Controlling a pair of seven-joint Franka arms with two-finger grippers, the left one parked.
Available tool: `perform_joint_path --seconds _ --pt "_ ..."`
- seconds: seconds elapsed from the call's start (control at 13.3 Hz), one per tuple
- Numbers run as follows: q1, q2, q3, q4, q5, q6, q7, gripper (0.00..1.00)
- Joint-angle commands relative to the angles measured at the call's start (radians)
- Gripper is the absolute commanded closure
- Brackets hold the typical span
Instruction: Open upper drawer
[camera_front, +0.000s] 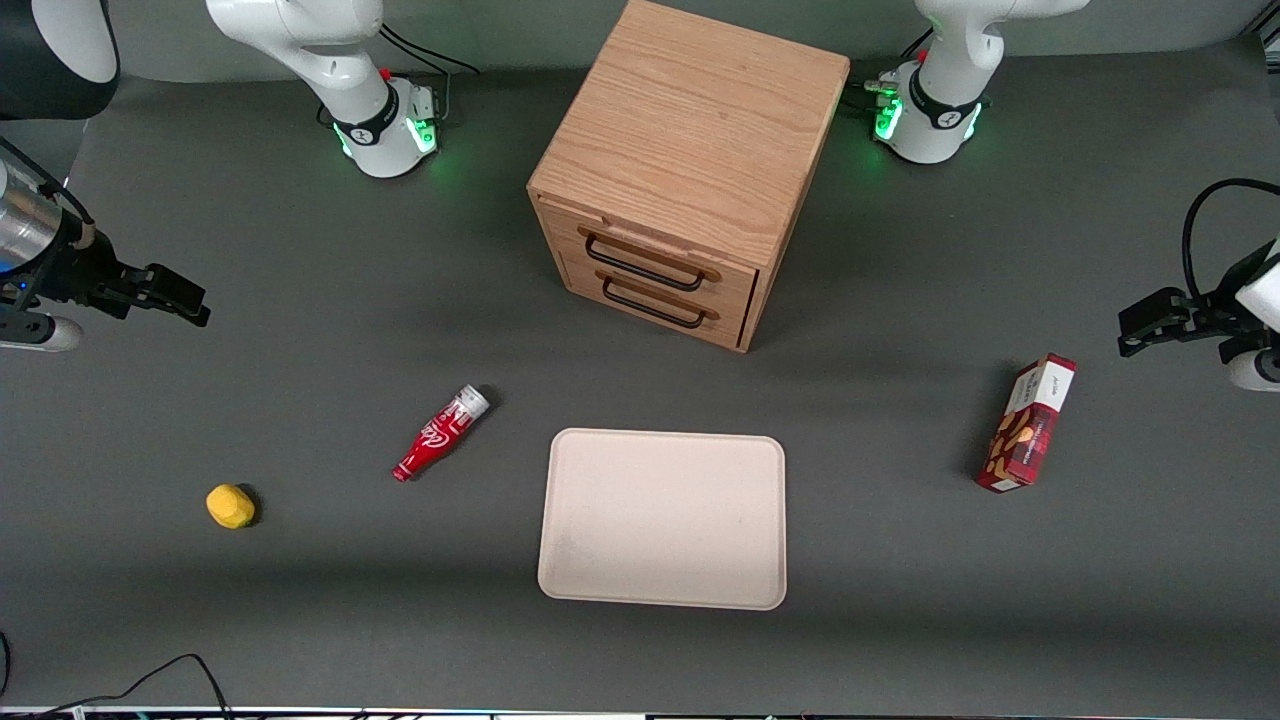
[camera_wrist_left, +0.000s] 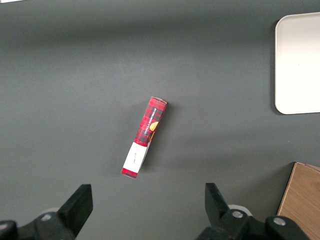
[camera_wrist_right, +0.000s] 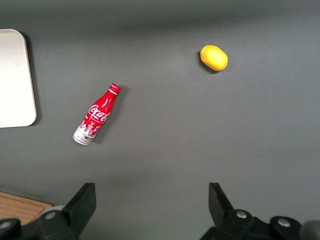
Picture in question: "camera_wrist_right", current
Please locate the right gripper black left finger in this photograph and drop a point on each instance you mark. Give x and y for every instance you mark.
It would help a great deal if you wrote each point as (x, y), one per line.
(82, 207)

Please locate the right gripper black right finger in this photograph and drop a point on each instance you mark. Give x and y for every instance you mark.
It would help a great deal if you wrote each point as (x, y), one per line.
(221, 210)

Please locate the wooden drawer cabinet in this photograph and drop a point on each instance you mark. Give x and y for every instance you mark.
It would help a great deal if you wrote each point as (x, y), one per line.
(17, 206)

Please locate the red Coca-Cola bottle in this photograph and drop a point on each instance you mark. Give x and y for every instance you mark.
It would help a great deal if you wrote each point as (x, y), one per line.
(98, 112)

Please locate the cream plastic tray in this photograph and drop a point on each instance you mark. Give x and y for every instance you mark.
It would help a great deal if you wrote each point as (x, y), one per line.
(15, 80)

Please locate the yellow lemon-shaped object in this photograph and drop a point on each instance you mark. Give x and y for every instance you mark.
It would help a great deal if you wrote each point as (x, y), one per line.
(213, 58)

